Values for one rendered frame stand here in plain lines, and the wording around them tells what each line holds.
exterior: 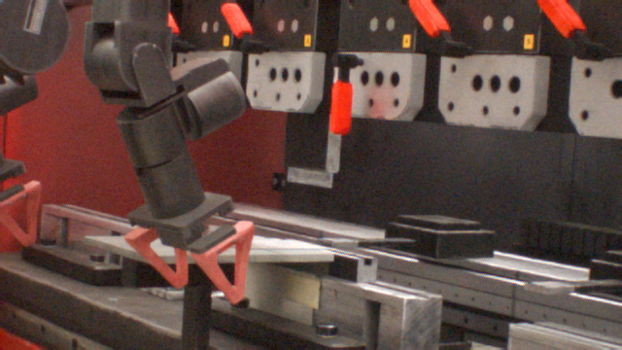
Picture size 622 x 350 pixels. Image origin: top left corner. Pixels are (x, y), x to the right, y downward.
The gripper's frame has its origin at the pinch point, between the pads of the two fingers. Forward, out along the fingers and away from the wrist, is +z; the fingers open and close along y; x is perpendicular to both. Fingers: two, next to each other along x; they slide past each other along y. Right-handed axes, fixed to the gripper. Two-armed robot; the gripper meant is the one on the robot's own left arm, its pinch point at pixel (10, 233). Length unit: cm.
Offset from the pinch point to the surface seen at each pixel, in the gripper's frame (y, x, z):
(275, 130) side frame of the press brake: 63, -88, 30
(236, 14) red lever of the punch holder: -7.6, -38.6, -14.5
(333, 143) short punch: -22.4, -36.5, 2.7
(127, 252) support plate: -18.3, -5.5, 2.8
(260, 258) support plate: -25.3, -18.5, 9.5
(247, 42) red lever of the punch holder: -12.2, -35.7, -11.7
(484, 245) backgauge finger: -25, -55, 27
